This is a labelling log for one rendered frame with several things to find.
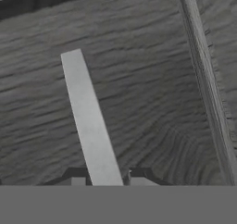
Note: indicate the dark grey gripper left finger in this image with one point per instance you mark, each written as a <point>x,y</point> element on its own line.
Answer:
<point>75,174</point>

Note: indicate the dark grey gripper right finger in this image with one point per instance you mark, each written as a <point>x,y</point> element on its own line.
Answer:
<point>140,174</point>

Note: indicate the grey wooden drawer front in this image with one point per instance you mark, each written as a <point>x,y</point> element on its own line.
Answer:
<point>145,79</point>

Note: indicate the grey wooden edge strip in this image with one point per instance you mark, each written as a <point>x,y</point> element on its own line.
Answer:
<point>205,79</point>

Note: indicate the grey wooden cupboard panel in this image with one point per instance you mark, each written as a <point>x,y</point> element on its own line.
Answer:
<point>223,36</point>

